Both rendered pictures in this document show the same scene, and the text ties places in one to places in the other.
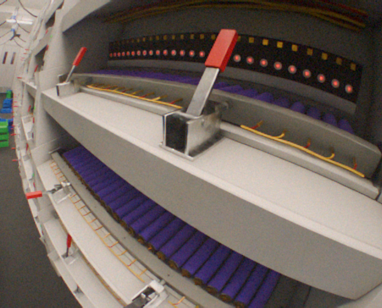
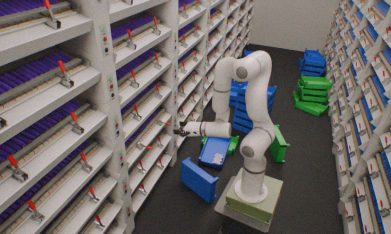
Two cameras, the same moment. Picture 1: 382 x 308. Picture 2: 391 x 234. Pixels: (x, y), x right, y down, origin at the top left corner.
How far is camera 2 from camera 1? 177 cm
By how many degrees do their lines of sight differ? 94
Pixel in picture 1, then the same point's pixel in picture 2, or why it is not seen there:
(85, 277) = (146, 164)
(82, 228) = (148, 137)
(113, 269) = (155, 129)
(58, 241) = (136, 179)
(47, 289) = (150, 225)
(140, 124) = (155, 101)
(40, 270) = not seen: outside the picture
